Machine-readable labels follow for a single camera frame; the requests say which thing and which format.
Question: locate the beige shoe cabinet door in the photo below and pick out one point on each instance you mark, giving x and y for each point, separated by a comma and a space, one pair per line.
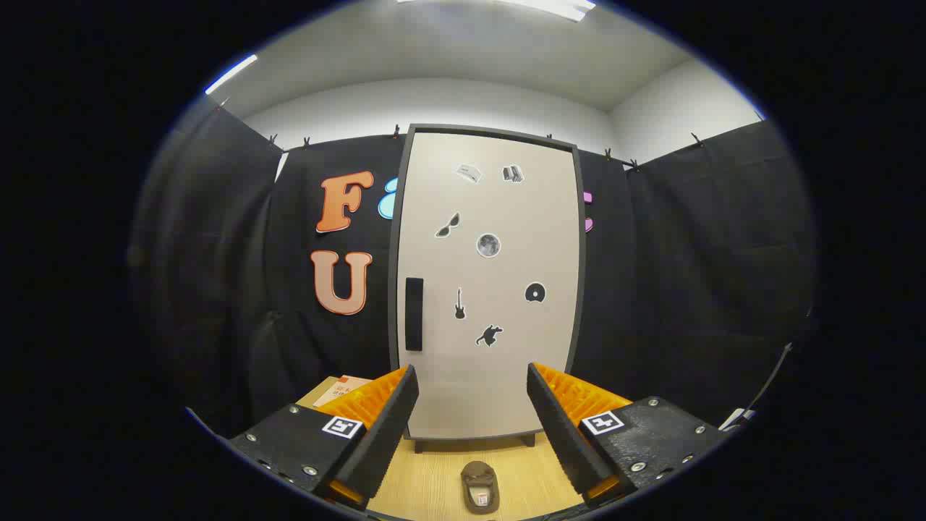
470, 391

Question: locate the black backdrop cloth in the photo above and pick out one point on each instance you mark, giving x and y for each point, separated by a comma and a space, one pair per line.
687, 289

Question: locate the wide ceiling light panel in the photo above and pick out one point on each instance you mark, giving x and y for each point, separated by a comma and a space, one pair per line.
550, 6

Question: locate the beige cover book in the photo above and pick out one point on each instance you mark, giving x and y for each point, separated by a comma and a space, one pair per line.
325, 394

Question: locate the brown fuzzy shoe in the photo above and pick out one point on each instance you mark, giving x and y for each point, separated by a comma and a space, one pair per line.
480, 481

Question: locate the long ceiling light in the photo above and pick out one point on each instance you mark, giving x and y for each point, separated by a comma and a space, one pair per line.
231, 72

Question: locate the dark grey shoe cabinet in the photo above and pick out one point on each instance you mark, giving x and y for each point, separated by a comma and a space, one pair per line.
393, 253

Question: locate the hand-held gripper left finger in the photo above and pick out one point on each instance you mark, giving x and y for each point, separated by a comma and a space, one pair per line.
387, 434

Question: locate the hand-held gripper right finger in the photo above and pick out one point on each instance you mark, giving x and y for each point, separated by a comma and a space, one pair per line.
561, 438

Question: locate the white and green object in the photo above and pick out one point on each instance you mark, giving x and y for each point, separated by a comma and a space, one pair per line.
738, 417

